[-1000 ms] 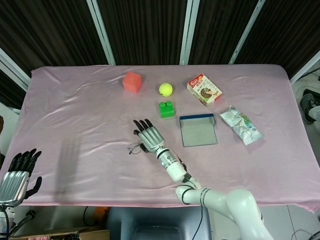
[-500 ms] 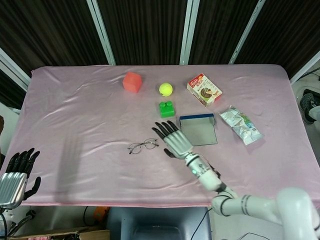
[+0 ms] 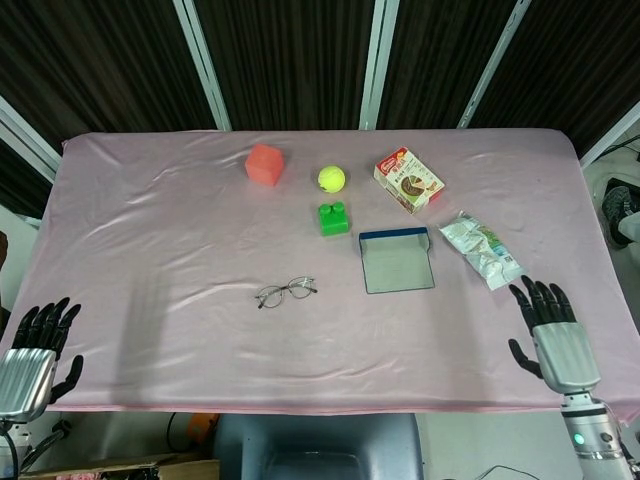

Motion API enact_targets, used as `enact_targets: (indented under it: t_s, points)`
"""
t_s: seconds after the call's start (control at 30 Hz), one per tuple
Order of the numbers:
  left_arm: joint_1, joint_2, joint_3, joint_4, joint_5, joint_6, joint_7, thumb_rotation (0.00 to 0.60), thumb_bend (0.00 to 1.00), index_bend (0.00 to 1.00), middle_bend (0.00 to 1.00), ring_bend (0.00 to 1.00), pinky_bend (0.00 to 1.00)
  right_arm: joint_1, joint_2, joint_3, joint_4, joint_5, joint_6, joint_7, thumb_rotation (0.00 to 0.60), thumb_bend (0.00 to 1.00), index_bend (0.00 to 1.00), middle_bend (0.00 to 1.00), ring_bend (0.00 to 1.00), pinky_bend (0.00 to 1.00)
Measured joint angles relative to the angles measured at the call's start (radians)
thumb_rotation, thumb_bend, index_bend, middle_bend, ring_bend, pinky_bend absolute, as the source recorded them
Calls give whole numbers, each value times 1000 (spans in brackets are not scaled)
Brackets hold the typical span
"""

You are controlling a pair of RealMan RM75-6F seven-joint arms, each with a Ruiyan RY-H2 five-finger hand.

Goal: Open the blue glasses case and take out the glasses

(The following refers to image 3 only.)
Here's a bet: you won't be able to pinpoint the black and silver left hand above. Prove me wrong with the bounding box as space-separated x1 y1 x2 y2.
0 297 85 416

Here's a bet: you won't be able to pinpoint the black and silver right hand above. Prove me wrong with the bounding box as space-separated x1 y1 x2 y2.
508 274 601 395

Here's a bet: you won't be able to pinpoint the blue glasses case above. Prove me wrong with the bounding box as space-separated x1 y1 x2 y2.
358 226 436 295

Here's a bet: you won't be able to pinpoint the thin-framed eyeglasses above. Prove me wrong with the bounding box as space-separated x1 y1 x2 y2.
254 274 319 310

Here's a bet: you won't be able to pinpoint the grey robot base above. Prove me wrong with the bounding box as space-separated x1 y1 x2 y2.
212 412 424 480

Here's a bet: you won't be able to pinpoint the pink tablecloth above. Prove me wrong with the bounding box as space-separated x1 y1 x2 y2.
0 128 640 426

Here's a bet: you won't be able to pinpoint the white plastic snack bag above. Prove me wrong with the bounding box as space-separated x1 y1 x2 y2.
438 210 529 292

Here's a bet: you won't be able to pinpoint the black sneaker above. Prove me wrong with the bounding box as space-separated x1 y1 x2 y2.
602 185 635 249

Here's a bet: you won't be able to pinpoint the orange object under table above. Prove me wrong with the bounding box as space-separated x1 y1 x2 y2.
187 413 219 451

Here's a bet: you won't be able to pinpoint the white and red snack carton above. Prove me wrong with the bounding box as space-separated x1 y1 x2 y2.
373 146 446 216

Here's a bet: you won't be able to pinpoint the green toy brick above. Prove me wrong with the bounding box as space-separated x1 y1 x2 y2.
317 200 352 238

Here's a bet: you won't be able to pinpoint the yellow tennis ball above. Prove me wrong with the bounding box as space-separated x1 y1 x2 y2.
317 165 347 194

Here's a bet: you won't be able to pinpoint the red foam cube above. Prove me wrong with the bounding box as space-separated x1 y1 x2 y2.
244 143 286 188

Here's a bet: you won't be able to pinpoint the white partition post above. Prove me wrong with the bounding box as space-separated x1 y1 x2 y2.
358 0 401 132
0 94 64 184
457 0 534 129
172 0 231 132
579 99 640 169

